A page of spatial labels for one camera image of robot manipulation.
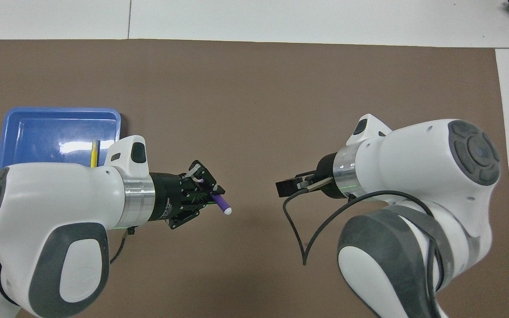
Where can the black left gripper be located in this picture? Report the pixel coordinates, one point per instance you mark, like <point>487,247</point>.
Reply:
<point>166,196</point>

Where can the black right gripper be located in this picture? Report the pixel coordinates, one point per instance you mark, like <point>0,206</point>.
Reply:
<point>325,165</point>

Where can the purple marker pen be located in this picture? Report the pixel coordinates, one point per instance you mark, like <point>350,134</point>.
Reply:
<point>222,205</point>

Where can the yellow marker pen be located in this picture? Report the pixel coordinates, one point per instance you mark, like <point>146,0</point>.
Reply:
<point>94,154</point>

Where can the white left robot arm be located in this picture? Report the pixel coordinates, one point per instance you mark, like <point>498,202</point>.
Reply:
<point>51,198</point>

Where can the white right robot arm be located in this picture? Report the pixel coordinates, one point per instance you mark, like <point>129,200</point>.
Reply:
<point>422,168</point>

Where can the blue plastic tray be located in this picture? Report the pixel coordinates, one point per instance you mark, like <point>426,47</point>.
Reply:
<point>38,132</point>

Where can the brown table mat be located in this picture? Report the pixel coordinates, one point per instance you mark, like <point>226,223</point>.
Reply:
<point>259,88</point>

